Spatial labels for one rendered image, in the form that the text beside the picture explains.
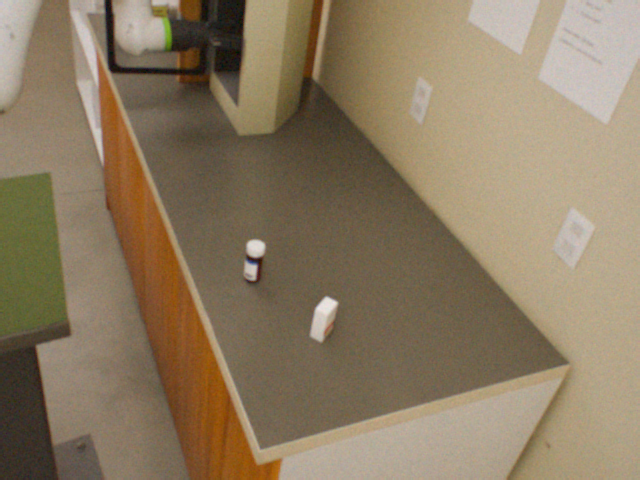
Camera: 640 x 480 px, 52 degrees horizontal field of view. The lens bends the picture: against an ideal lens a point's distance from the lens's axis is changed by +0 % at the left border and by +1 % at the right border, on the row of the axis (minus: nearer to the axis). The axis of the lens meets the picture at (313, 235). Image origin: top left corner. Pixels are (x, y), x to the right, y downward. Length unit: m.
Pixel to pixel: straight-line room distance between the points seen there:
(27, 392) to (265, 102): 1.01
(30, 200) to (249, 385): 0.50
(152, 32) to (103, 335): 1.24
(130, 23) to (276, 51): 0.40
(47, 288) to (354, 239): 0.73
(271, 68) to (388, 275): 0.72
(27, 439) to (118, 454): 0.64
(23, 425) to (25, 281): 0.47
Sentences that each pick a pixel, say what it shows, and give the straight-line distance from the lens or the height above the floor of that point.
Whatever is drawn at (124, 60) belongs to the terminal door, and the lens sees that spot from 2.17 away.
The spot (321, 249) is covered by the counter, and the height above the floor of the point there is 0.94.
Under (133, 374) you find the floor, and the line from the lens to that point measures 2.49.
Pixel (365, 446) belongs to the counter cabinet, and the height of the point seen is 0.86.
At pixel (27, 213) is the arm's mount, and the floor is 1.21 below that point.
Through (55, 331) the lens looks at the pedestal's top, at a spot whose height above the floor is 0.93.
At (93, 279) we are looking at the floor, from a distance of 2.86.
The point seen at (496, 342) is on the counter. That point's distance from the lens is 1.47.
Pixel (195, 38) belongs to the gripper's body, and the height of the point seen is 1.20.
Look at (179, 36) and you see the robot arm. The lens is 1.90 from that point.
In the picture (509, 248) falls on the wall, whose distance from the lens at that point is 1.62.
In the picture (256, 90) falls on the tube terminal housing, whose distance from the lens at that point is 1.92.
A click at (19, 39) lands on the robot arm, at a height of 1.42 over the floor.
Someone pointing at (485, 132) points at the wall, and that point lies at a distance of 1.64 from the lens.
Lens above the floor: 1.90
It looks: 37 degrees down
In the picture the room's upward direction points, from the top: 10 degrees clockwise
